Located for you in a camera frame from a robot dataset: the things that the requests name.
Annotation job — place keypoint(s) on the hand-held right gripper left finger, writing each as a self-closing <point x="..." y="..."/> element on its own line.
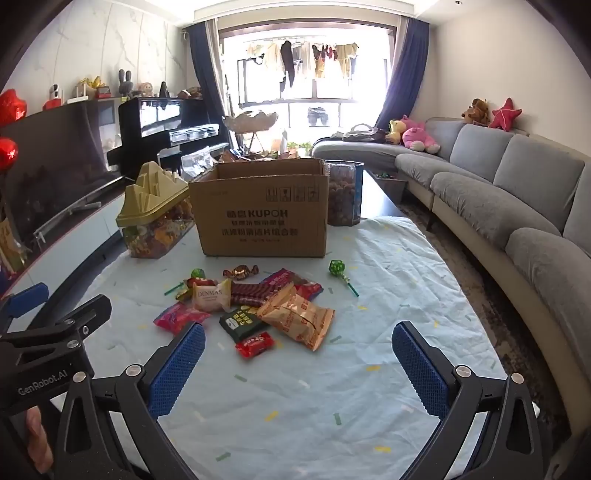
<point x="178" y="364"/>

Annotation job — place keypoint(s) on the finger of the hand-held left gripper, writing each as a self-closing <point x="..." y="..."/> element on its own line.
<point x="27" y="295"/>
<point x="87" y="314"/>

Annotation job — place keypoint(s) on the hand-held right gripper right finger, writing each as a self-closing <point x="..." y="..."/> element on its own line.
<point x="419" y="367"/>

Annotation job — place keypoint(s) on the white snack packet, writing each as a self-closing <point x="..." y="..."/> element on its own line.
<point x="210" y="295"/>

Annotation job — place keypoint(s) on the dark red striped snack packet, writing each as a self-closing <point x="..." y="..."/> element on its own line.
<point x="251" y="295"/>

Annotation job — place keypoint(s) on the orange snack packet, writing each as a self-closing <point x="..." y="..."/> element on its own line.
<point x="295" y="318"/>

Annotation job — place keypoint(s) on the brown cardboard box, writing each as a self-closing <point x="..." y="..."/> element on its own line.
<point x="258" y="221"/>

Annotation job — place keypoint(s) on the person's left hand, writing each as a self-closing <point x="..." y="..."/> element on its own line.
<point x="39" y="438"/>

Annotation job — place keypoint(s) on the pink snack packet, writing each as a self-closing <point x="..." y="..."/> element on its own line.
<point x="178" y="317"/>

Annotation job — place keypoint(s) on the yellow wrapped candy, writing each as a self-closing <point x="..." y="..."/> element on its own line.
<point x="183" y="294"/>

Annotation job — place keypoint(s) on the dark green snack packet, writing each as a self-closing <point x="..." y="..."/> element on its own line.
<point x="238" y="323"/>

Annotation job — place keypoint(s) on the small red candy packet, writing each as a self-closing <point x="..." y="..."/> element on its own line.
<point x="254" y="345"/>

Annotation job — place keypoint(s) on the green lollipop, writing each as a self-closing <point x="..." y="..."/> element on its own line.
<point x="198" y="273"/>
<point x="335" y="267"/>

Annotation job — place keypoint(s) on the light blue tablecloth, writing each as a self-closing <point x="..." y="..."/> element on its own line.
<point x="323" y="406"/>

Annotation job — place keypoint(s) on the brown wrapped candy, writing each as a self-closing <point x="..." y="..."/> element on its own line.
<point x="240" y="272"/>

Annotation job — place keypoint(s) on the pinkish red snack packet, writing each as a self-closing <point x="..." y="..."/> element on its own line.
<point x="279" y="278"/>

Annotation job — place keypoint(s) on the yellow plastic tray stand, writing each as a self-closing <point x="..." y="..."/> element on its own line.
<point x="147" y="194"/>

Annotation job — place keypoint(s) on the black flat television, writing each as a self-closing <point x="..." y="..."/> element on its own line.
<point x="55" y="157"/>

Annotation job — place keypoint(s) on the red heart balloon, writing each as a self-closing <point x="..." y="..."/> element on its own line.
<point x="7" y="154"/>

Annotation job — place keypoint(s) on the grey sectional sofa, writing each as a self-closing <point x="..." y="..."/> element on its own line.
<point x="485" y="203"/>

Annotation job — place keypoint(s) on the black piano bench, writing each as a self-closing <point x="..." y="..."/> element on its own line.
<point x="168" y="157"/>

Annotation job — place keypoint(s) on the grey toy bin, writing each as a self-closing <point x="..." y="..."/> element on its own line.
<point x="390" y="184"/>

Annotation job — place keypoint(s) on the clear glass cup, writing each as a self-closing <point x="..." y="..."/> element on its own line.
<point x="344" y="194"/>

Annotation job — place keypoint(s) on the red star balloon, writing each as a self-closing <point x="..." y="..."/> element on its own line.
<point x="9" y="107"/>

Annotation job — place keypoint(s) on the black upright piano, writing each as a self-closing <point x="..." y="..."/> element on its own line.
<point x="157" y="115"/>

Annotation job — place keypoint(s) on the pink plush toy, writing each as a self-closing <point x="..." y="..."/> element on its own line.
<point x="418" y="136"/>

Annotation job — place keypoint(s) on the small doll figurine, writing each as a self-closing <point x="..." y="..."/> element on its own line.
<point x="145" y="88"/>

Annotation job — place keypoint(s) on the grey rabbit figurine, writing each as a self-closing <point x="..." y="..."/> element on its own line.
<point x="125" y="84"/>

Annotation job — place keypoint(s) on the yellow plush toy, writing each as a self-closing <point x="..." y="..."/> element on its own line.
<point x="393" y="131"/>

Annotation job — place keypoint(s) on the black metronome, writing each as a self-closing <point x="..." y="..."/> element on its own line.
<point x="164" y="89"/>

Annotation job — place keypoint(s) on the grey bag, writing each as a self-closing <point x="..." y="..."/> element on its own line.
<point x="358" y="134"/>

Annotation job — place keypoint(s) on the green potted plant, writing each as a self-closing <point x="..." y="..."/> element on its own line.
<point x="300" y="147"/>

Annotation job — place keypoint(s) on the tiered shell snack dish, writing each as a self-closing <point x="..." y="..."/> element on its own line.
<point x="251" y="121"/>

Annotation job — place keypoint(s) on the brown plush lion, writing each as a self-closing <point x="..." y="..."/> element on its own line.
<point x="475" y="111"/>

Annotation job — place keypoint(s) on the dark blue curtain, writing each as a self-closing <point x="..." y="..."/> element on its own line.
<point x="401" y="74"/>
<point x="205" y="78"/>

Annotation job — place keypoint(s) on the red star pillow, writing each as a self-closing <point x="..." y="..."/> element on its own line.
<point x="504" y="114"/>

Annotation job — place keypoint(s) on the denim shorts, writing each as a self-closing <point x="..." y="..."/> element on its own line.
<point x="317" y="116"/>

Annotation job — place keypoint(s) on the row of hanging clothes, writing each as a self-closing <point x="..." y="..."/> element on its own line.
<point x="300" y="57"/>

